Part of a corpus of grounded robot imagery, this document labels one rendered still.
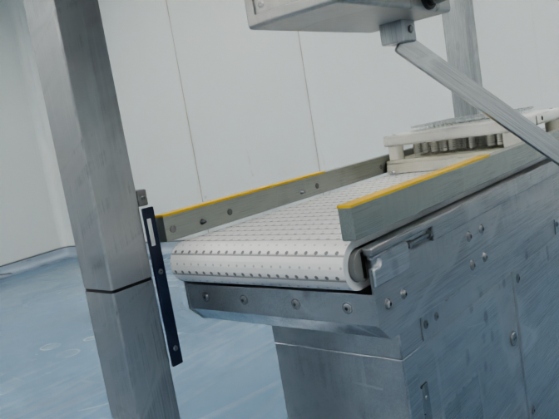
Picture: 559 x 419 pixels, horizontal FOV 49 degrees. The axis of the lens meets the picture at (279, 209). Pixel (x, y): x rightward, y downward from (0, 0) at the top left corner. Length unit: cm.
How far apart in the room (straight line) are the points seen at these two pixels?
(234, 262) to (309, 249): 10
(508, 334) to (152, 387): 57
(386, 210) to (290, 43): 408
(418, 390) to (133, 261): 37
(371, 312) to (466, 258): 21
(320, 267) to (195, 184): 472
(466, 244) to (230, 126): 428
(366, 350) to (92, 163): 39
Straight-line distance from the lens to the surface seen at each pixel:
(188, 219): 77
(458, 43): 161
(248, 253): 66
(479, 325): 95
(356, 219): 56
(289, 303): 67
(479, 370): 96
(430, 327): 79
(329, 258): 58
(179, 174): 540
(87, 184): 71
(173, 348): 78
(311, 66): 457
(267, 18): 57
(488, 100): 76
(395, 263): 62
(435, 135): 109
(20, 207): 644
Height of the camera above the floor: 93
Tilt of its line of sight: 7 degrees down
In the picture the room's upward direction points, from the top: 9 degrees counter-clockwise
